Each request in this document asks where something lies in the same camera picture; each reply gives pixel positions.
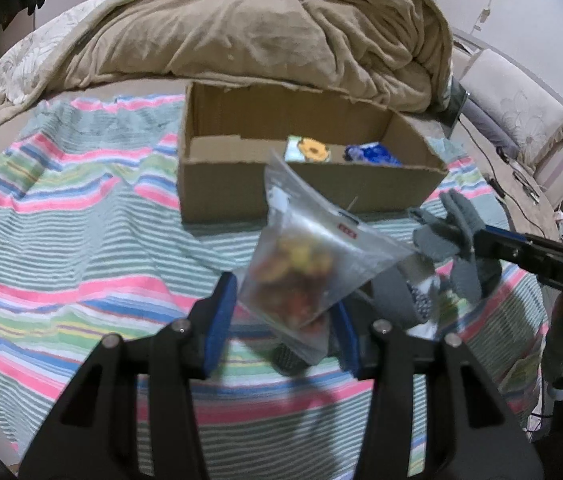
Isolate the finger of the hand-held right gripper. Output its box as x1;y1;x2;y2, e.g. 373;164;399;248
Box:
479;225;563;263
481;245;563;303

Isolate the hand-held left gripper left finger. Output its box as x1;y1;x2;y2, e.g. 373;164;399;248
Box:
19;272;240;480

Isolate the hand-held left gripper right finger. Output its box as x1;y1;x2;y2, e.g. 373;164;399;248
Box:
332;302;545;480

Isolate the grey knit glove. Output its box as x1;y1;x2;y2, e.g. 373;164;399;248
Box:
408;189;503;305

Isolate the clear bag of dried fruit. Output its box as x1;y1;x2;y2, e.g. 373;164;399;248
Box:
238;150;415;367

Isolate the cardboard box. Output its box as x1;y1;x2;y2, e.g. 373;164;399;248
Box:
176;80;449;226

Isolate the dark mesh pouch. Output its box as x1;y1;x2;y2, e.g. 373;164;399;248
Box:
272;342;312;376

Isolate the black white dotted cloth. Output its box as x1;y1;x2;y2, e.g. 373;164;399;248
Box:
409;280;437;323

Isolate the beige embroidered pillow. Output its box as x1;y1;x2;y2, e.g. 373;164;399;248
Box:
459;49;563;166

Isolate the striped blanket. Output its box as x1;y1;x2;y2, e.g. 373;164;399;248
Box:
0;92;549;478

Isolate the blue snack packet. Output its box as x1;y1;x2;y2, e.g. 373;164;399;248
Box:
344;142;404;167

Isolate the yellow green snack packet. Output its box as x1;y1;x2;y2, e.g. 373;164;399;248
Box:
284;135;333;164

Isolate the beige comforter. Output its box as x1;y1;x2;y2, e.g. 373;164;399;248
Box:
0;0;455;126

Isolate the white floral quilt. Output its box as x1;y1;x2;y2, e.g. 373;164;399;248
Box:
0;0;112;111

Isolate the black cable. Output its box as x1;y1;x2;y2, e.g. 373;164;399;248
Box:
454;110;563;241

